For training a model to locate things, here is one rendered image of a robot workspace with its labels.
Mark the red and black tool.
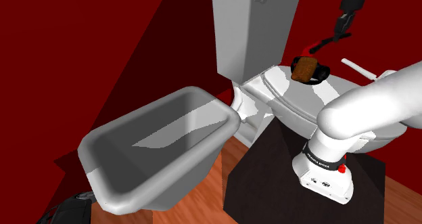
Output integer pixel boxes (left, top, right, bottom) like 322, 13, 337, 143
302, 32, 352, 55

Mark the white bar fixture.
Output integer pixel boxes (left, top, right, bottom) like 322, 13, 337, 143
340, 58, 397, 83

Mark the brown rectangular block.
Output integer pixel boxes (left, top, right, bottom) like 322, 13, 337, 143
290, 56, 319, 84

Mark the white toilet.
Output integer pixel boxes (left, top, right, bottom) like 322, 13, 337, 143
210, 0, 408, 156

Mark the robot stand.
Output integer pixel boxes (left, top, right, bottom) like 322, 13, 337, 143
222, 116, 387, 224

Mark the grey bathtub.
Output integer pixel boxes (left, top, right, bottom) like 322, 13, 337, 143
77, 85, 242, 215

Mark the black bag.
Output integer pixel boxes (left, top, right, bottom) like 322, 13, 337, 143
36, 191, 98, 224

